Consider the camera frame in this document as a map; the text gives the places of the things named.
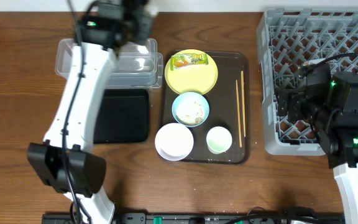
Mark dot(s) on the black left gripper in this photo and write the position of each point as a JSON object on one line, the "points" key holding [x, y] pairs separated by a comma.
{"points": [[148, 23]]}

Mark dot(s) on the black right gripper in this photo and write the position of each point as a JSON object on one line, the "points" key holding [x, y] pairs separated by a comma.
{"points": [[291, 104]]}

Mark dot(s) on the orange green snack wrapper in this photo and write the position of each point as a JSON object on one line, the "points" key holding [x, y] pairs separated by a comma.
{"points": [[183, 60]]}

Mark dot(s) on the light blue rice bowl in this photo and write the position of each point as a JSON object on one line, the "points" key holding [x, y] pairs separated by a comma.
{"points": [[190, 109]]}

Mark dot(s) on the white pink bowl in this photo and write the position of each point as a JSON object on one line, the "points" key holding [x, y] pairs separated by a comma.
{"points": [[174, 142]]}

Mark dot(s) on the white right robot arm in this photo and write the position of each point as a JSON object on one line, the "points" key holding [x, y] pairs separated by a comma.
{"points": [[329, 104]]}

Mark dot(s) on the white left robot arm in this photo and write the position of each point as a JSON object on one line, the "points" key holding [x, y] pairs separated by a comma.
{"points": [[65, 160]]}

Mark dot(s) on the clear plastic waste bin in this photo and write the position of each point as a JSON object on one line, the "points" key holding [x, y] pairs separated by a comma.
{"points": [[139, 66]]}

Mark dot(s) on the grey dishwasher rack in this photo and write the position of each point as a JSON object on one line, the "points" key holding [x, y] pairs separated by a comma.
{"points": [[286, 38]]}

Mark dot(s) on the black waste tray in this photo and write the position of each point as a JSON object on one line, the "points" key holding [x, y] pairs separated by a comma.
{"points": [[123, 117]]}

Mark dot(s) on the right wooden chopstick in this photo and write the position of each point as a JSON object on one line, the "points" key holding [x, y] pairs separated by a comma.
{"points": [[243, 103]]}

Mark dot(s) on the wooden chopstick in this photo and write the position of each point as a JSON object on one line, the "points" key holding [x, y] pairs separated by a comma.
{"points": [[243, 103], [238, 114]]}

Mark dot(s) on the dark brown serving tray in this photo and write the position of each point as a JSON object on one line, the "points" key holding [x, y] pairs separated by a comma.
{"points": [[223, 112]]}

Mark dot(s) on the left wooden chopstick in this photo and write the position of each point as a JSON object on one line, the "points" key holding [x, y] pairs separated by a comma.
{"points": [[238, 114]]}

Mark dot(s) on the white green cup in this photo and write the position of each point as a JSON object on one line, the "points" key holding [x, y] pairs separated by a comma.
{"points": [[218, 140]]}

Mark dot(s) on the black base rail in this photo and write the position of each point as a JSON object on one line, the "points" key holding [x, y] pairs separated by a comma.
{"points": [[141, 218]]}

